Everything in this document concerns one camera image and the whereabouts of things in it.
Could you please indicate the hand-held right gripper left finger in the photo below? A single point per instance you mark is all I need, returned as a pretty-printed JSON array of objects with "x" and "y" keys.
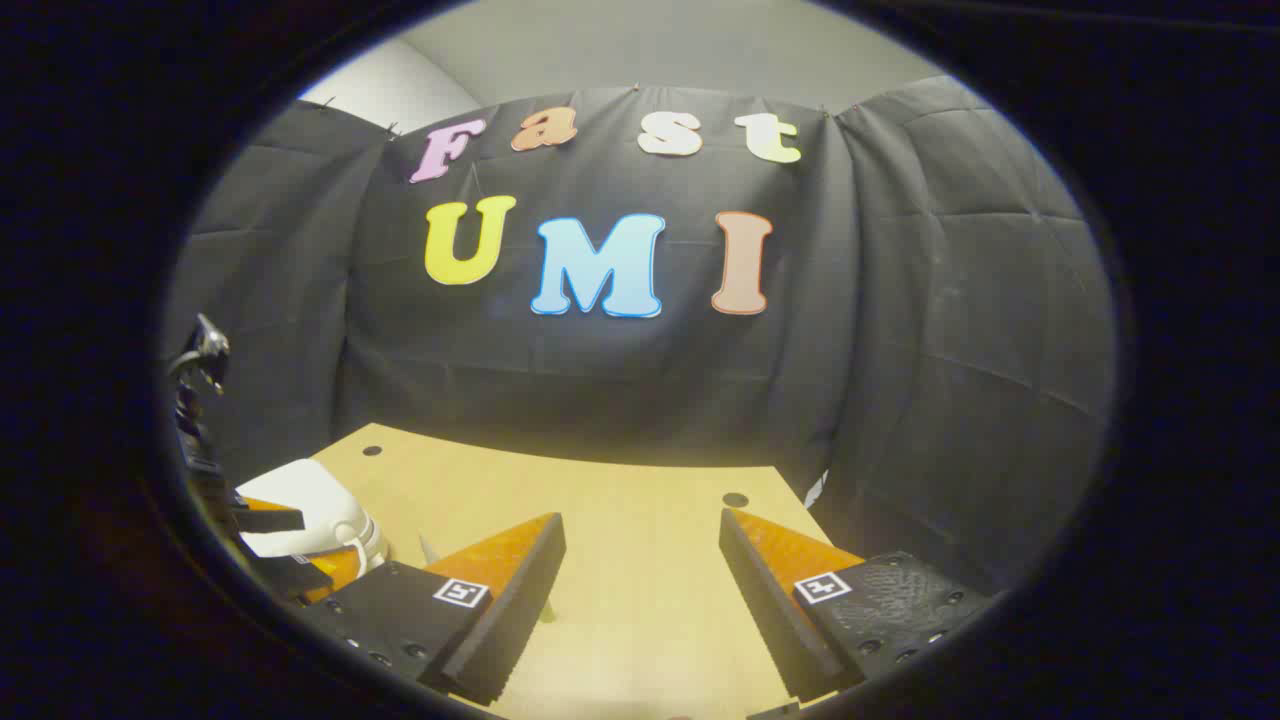
[{"x": 520, "y": 610}]

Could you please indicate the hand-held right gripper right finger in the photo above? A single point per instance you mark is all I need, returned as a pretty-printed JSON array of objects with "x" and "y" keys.
[{"x": 770, "y": 610}]

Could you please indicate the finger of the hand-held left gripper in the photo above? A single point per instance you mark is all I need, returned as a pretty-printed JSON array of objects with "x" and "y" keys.
[
  {"x": 270, "y": 520},
  {"x": 300, "y": 578}
]

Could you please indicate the white suitcase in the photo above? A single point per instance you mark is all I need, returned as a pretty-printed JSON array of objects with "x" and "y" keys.
[{"x": 310, "y": 490}]

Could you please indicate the black backdrop cloth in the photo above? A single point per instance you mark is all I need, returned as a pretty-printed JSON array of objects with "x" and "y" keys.
[{"x": 600, "y": 380}]

